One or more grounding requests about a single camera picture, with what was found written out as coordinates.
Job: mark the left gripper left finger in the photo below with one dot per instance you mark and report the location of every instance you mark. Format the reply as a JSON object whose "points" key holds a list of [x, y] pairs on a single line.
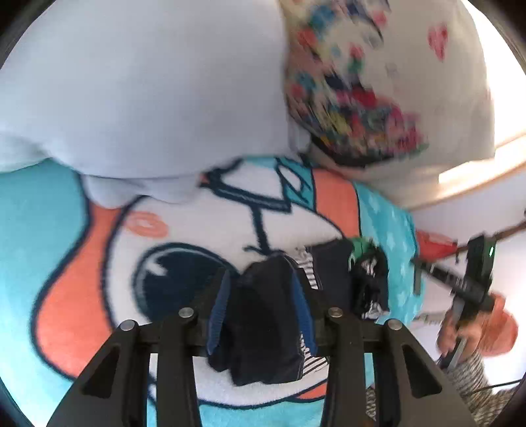
{"points": [[113, 388]]}

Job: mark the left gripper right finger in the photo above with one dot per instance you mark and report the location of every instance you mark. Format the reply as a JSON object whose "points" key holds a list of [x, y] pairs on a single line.
{"points": [[378, 374]]}

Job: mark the striped navy kids pants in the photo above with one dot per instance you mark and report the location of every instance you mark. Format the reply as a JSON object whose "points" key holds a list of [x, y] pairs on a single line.
{"points": [[263, 325]]}

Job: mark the grey knit sleeve forearm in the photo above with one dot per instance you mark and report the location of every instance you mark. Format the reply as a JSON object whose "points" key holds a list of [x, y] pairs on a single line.
{"points": [[470, 381]]}

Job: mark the right hand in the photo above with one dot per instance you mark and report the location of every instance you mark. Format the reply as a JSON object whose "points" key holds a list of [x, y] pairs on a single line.
{"points": [[489, 334]]}

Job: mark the red orange object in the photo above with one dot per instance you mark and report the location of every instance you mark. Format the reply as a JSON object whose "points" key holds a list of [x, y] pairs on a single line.
{"points": [[434, 246]]}

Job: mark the beige padded headboard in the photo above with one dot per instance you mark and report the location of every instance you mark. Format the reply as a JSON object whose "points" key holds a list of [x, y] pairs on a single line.
{"points": [[509, 158]]}

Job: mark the teal cartoon fleece blanket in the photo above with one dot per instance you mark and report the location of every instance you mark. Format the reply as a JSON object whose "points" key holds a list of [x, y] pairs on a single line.
{"points": [[71, 271]]}

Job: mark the white floral butterfly pillow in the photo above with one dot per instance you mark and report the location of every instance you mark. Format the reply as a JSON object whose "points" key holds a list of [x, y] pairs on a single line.
{"points": [[389, 93]]}

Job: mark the pale blue plush pillow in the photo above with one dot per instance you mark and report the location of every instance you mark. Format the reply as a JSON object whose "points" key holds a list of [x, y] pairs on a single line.
{"points": [[141, 97]]}

